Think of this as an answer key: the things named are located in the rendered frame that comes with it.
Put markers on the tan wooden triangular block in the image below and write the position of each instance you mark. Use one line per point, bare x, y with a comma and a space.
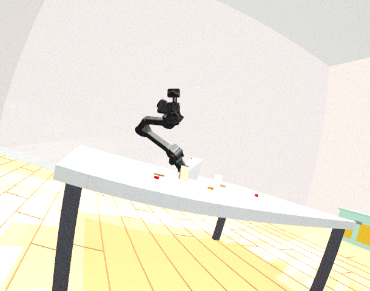
184, 173

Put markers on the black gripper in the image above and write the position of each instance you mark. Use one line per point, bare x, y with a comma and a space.
172, 118

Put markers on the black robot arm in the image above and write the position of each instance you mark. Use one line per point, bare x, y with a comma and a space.
174, 152

